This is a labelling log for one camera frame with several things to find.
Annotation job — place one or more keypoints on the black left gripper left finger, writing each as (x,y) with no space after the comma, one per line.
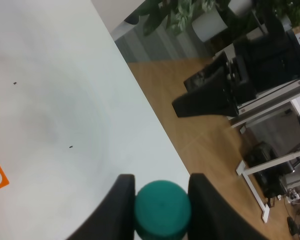
(113,219)

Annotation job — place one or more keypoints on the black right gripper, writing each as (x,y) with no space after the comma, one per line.
(214,91)

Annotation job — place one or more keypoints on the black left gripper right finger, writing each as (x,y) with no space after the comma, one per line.
(212,218)

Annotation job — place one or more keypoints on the green capped test tube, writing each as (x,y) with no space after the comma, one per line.
(162,211)

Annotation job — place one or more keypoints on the white plant pot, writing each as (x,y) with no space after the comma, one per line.
(208,25)

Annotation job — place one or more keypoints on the black office chair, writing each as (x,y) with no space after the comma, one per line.
(270,60)

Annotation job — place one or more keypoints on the green potted plant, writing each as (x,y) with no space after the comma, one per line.
(177,14)

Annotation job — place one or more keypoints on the white frame desk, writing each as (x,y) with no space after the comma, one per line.
(276,156)

